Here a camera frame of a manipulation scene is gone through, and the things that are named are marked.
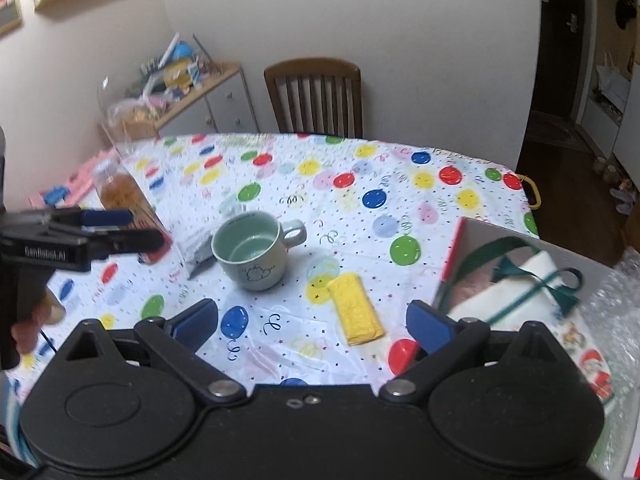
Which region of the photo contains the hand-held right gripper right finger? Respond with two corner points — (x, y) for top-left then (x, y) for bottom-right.
(378, 299), (572, 404)

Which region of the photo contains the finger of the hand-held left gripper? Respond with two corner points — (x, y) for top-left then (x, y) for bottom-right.
(89, 228), (166, 262)
(49, 207), (135, 230)

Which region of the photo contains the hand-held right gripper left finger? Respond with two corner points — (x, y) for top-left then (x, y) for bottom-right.
(66, 298), (247, 407)

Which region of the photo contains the yellow cloth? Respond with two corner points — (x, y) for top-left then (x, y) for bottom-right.
(326, 273), (386, 347)

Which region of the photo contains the white green printed tote bag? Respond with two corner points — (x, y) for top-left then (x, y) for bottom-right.
(444, 236), (615, 402)

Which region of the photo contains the red and white cardboard box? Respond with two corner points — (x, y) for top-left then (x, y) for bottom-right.
(431, 217), (640, 477)

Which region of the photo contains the clear bubble wrap sheet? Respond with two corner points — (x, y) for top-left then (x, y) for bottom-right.
(582, 246), (640, 463)

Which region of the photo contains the person's left hand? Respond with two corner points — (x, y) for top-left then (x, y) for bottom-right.
(10, 292), (67, 357)

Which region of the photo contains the amber liquid plastic bottle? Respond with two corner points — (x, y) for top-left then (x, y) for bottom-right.
(92, 162), (174, 264)

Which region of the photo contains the pink tray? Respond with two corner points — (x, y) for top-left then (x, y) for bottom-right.
(27, 150), (119, 209)

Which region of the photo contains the silver grey pouch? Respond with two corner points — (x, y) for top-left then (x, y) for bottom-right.
(181, 227), (222, 281)

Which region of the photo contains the pale green mug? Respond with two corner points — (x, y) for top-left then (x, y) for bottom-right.
(210, 211), (308, 292)

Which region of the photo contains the clear bag of bread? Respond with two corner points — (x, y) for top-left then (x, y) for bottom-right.
(97, 77), (162, 144)

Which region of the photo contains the white cabinet with wooden top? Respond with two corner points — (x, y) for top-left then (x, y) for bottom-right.
(154, 62), (261, 139)

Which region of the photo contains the pile of colourful clutter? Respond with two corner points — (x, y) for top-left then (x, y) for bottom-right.
(124, 32), (227, 102)

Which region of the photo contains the balloon print tablecloth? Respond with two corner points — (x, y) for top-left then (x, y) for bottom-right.
(9, 132), (541, 403)

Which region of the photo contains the brown wooden chair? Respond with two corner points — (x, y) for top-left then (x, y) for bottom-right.
(263, 57), (364, 139)

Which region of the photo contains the white kitchen cabinet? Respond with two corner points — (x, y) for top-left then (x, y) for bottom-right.
(612, 94), (640, 182)

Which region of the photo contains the white paper bag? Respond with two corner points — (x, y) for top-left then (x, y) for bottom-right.
(594, 52), (634, 112)

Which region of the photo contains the dark wooden door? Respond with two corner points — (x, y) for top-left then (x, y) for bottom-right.
(539, 0), (602, 122)

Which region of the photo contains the yellow plastic handle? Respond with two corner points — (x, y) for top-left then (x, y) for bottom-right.
(516, 174), (544, 210)

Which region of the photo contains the framed wall picture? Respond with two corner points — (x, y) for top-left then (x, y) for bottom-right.
(0, 0), (24, 37)

